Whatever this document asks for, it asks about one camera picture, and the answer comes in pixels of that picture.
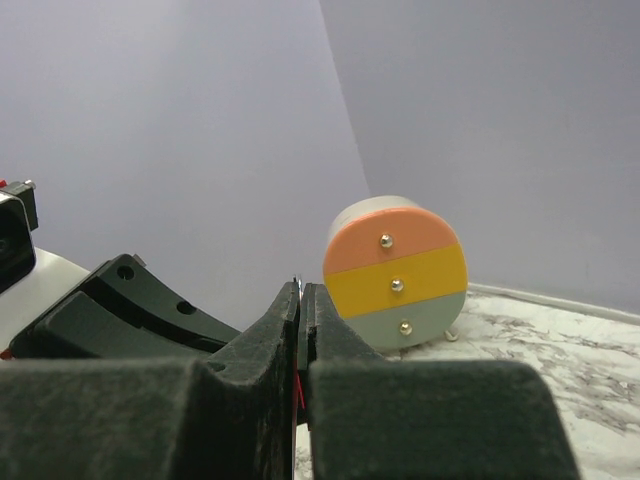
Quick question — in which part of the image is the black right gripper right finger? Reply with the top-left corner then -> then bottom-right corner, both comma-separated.
301,283 -> 580,479

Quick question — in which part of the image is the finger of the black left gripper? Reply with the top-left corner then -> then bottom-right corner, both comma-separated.
82,254 -> 240,350
9,293 -> 223,359

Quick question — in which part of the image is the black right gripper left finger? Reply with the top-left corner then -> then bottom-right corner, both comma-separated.
1,282 -> 300,479

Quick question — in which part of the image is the pink strap keyring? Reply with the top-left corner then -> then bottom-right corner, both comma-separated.
293,274 -> 307,425

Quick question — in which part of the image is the cream cylinder with coloured face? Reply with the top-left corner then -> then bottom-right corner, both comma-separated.
323,195 -> 469,352

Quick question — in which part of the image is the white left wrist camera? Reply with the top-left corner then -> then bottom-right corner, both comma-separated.
1,180 -> 89,360

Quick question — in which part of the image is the aluminium table frame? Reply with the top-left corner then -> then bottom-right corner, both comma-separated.
469,283 -> 639,325

